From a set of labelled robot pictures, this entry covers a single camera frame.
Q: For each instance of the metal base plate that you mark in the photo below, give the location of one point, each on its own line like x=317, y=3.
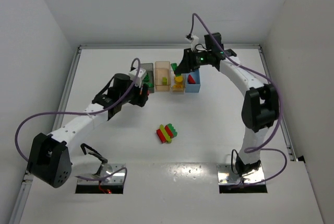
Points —
x=115, y=176
x=227, y=177

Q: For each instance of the orange transparent container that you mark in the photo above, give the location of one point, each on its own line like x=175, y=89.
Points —
x=162, y=76

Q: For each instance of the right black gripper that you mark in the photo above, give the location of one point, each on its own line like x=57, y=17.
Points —
x=188, y=59

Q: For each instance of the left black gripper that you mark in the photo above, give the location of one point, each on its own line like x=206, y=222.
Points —
x=142, y=95

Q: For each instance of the yellow round lego piece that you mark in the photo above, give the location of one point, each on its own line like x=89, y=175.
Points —
x=178, y=79

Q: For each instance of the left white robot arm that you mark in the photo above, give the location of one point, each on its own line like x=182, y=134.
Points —
x=63, y=153

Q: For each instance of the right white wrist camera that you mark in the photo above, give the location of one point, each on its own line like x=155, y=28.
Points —
x=193, y=40

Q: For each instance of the back aluminium frame rail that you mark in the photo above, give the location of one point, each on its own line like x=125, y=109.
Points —
x=161, y=46

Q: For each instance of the red green lego stack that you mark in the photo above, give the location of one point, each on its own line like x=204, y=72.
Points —
x=166, y=133

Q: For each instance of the left aluminium frame rail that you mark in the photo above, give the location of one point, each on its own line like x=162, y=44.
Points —
x=66, y=92

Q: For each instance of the grey transparent container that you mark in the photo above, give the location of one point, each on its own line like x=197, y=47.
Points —
x=149, y=68

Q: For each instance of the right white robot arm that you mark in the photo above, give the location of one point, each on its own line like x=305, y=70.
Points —
x=261, y=102

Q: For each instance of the blue container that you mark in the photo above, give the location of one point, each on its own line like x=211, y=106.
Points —
x=193, y=88

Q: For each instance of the small lime green lego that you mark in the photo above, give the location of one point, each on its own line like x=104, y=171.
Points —
x=164, y=81

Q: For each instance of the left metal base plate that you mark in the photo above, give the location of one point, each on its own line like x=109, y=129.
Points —
x=115, y=176

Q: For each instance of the red curved lego piece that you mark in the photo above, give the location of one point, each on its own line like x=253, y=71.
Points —
x=191, y=80

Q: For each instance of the clear transparent container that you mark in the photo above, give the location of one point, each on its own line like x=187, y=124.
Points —
x=172, y=75

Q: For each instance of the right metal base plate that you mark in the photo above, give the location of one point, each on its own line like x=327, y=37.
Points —
x=227, y=177

